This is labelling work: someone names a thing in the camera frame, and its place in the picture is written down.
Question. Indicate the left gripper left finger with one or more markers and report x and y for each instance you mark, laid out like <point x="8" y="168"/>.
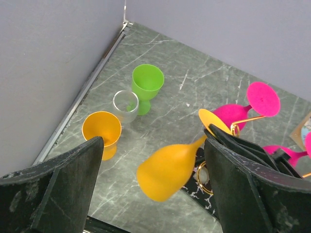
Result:
<point x="53" y="196"/>

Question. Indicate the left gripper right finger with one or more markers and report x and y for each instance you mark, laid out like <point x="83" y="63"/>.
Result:
<point x="253" y="191"/>

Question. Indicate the orange wine glass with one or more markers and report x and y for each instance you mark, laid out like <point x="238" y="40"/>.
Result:
<point x="105" y="125"/>
<point x="167" y="170"/>

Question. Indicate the clear wine glass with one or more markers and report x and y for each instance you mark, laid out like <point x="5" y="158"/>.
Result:
<point x="125" y="106"/>

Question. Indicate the green wine glass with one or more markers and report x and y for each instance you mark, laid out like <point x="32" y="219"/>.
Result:
<point x="147" y="80"/>

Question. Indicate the brown hello card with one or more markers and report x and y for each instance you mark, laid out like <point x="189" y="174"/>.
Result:
<point x="298" y="135"/>

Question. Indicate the gold wire wine glass rack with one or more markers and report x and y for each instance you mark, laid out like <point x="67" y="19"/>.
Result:
<point x="200" y="191"/>

